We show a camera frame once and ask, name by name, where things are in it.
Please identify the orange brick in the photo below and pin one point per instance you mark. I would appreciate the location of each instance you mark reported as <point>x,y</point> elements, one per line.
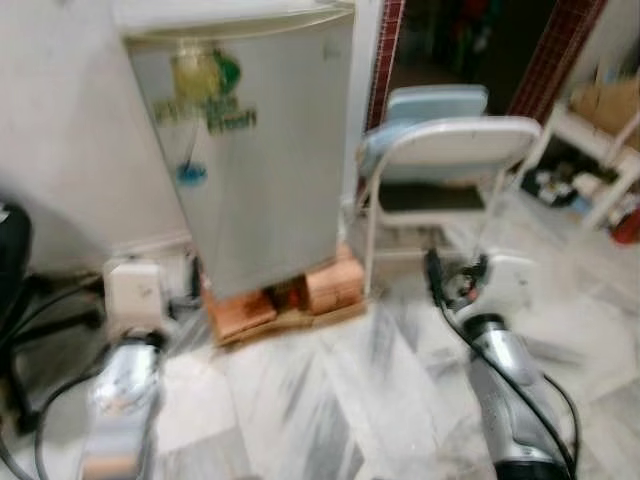
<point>335,285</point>
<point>240,315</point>

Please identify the light blue textured chair back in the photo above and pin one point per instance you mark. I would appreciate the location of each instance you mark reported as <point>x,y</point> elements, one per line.
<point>372,150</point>

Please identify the green fresh sticker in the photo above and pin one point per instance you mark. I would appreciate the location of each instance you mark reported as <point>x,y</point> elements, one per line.
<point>200,75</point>

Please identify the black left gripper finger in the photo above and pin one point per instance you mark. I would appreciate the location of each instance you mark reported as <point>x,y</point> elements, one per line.
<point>198,278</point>

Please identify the red round container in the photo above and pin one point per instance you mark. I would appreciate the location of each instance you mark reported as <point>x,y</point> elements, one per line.
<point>628,228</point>

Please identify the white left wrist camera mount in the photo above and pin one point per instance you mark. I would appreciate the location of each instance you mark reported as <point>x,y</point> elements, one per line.
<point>135,292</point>

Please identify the white shelf rack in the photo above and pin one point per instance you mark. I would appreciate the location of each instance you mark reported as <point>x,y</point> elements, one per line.
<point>565,118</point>

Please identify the brown cardboard box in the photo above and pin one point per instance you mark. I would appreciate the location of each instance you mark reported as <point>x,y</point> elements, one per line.
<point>610,105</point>

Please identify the wooden board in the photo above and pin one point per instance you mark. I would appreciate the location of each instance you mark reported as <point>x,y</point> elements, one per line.
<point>300,322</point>

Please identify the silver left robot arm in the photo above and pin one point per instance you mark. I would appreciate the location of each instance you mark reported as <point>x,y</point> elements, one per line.
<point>125,390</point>

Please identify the white folding chair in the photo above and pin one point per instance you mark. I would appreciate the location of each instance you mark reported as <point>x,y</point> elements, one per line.
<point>460,150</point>

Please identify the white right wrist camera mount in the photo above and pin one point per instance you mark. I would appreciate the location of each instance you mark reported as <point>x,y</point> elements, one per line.
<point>512,285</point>

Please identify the blue round sticker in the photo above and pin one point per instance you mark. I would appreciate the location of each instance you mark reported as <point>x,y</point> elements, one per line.
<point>191,174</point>

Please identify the silver mini fridge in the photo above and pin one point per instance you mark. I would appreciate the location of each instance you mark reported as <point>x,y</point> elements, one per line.
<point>270,170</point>

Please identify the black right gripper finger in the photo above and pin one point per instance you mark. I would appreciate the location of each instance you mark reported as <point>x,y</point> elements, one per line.
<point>477,270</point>
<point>437,275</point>

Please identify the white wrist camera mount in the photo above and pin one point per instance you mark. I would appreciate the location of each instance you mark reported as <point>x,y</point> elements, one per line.
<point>512,285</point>
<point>135,292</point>

